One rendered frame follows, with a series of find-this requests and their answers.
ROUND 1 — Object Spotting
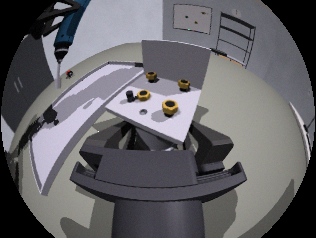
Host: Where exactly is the yellow hex nut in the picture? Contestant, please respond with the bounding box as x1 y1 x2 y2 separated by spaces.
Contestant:
178 79 190 89
137 90 150 102
146 72 157 80
162 100 178 115

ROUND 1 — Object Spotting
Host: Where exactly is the dark blue electric nut driver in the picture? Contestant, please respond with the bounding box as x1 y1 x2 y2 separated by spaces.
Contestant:
53 0 91 89

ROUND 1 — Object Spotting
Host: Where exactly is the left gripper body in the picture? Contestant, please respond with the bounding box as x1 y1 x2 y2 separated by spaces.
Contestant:
25 21 48 40

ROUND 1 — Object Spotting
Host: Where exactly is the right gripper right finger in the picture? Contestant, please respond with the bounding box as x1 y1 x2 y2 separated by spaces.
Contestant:
183 120 234 170

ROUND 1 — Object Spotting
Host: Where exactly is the grey and white l-shaped bracket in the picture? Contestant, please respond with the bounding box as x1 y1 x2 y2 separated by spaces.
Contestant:
105 40 211 146

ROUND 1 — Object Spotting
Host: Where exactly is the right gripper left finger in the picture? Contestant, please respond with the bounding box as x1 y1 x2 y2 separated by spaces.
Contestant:
83 120 136 150

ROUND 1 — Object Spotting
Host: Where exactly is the white shallow rectangular tray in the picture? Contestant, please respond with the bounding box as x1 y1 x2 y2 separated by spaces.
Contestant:
29 61 144 196

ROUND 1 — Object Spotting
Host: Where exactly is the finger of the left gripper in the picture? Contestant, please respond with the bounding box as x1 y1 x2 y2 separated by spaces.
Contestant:
36 0 81 26
42 9 61 37

